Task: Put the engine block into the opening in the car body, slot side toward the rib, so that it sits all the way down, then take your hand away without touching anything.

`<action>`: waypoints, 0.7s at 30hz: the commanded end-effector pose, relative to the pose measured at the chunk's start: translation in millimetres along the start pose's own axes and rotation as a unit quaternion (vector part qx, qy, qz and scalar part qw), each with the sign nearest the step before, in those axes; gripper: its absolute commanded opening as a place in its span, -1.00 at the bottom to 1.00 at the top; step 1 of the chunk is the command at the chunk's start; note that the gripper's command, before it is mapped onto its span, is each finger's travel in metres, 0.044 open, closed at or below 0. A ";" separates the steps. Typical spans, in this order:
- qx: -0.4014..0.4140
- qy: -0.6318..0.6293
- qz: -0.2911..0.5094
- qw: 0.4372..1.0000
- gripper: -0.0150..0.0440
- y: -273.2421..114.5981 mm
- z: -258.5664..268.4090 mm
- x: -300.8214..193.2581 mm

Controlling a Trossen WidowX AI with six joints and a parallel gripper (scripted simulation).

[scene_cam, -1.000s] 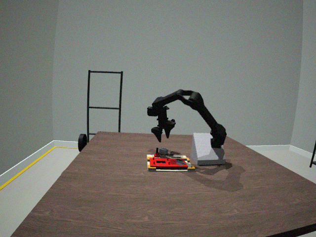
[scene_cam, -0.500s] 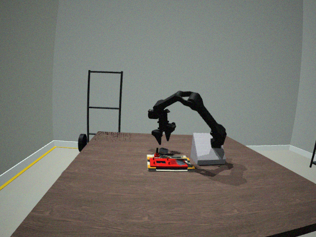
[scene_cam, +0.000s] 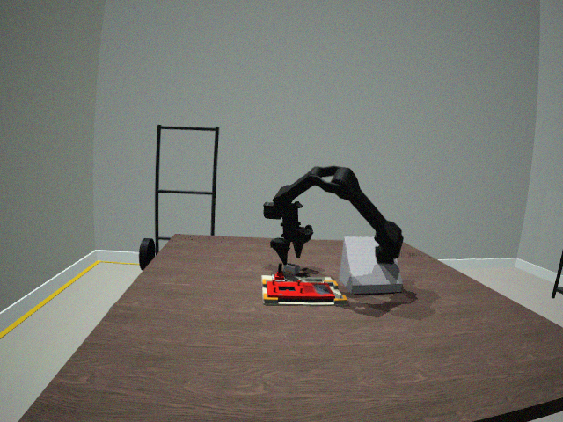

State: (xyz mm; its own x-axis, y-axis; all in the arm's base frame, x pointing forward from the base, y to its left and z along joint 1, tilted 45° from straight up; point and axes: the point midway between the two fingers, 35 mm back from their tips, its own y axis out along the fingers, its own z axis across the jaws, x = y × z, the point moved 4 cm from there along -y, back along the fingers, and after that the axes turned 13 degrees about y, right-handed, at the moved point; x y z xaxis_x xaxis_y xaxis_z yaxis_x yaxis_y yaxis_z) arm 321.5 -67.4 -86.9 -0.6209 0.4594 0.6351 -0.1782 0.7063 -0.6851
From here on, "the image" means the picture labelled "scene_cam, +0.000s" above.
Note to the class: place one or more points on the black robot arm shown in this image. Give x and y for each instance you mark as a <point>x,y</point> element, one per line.
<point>345,185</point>

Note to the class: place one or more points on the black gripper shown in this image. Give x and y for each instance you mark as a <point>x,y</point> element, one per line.
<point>281,245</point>

